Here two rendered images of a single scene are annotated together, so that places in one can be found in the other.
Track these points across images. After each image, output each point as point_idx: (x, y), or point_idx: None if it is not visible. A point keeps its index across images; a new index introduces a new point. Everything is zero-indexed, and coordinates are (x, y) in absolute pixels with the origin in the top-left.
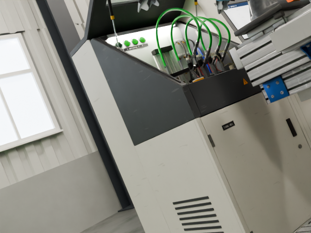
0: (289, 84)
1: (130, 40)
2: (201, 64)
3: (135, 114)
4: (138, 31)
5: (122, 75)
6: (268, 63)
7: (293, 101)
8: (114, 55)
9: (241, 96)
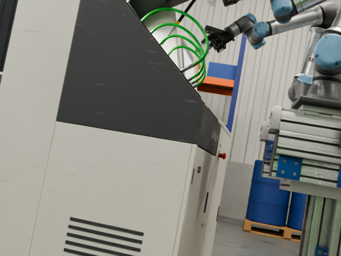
0: (305, 171)
1: None
2: None
3: (96, 89)
4: None
5: (113, 35)
6: (306, 142)
7: (212, 179)
8: (120, 7)
9: (208, 148)
